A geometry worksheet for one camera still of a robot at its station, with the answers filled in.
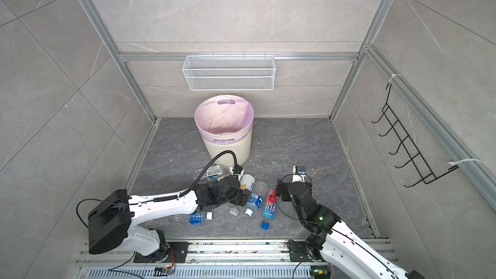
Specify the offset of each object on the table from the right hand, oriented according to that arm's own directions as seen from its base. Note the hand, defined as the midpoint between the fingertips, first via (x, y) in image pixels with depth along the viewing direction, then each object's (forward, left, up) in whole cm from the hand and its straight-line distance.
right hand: (287, 179), depth 80 cm
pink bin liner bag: (+33, +29, +4) cm, 44 cm away
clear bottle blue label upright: (-7, +14, -7) cm, 17 cm away
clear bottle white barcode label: (+9, +33, -7) cm, 35 cm away
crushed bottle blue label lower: (-13, +38, -6) cm, 41 cm away
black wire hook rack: (-8, -41, +19) cm, 46 cm away
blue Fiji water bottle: (-9, +7, -6) cm, 13 cm away
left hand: (-1, +19, -3) cm, 19 cm away
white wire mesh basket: (+53, +26, +18) cm, 62 cm away
